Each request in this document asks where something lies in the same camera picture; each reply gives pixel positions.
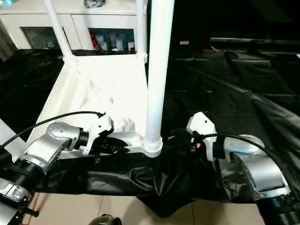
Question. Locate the white plastic table top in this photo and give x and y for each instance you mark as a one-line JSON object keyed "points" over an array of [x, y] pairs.
{"points": [[93, 93]]}

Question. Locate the white plastic table leg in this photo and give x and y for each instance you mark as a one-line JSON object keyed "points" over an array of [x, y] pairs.
{"points": [[61, 28], [157, 70], [140, 28], [9, 140]]}

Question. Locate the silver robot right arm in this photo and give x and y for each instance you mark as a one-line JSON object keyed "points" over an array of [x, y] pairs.
{"points": [[255, 168]]}

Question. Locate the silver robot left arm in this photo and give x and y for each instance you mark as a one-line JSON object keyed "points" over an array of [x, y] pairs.
{"points": [[44, 147]]}

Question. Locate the black mat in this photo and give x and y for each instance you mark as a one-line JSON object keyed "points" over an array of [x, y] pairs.
{"points": [[234, 103]]}

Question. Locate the black robot left foot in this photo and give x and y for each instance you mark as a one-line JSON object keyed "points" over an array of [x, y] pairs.
{"points": [[102, 220]]}

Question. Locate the small yellow label tag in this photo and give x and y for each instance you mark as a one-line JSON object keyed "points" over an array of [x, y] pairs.
{"points": [[184, 43]]}

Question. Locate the dark grey bar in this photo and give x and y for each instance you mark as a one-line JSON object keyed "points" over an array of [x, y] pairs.
{"points": [[258, 42]]}

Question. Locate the white glass-door cabinet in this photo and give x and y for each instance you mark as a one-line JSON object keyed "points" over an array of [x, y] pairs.
{"points": [[70, 23]]}

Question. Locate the shiny silver ornament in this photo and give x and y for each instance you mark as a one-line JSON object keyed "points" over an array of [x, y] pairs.
{"points": [[94, 3]]}

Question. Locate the grey metal rack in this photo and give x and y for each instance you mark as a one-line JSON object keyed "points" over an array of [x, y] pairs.
{"points": [[5, 40]]}

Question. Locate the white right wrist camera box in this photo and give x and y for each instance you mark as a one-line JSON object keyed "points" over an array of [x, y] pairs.
{"points": [[202, 129]]}

